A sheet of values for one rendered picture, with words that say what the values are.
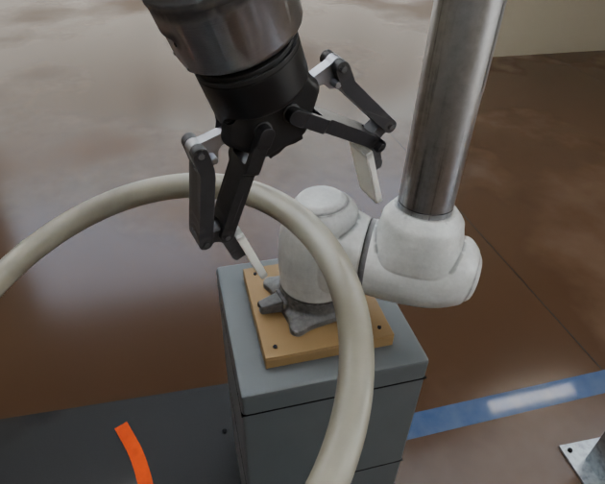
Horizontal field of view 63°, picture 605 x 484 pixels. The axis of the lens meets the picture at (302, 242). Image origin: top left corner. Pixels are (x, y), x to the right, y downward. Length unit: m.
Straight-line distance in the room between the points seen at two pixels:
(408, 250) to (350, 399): 0.53
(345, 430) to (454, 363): 1.80
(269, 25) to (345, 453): 0.29
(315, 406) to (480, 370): 1.21
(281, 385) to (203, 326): 1.25
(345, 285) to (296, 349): 0.59
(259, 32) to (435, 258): 0.67
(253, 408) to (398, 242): 0.43
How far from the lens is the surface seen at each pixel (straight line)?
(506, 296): 2.56
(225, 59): 0.31
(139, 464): 1.88
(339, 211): 0.93
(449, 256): 0.92
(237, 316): 1.14
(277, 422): 1.10
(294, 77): 0.34
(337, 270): 0.46
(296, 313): 1.06
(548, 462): 2.05
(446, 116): 0.82
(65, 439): 2.01
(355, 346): 0.42
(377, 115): 0.44
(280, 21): 0.32
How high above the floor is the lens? 1.62
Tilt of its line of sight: 38 degrees down
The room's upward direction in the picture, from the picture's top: 2 degrees clockwise
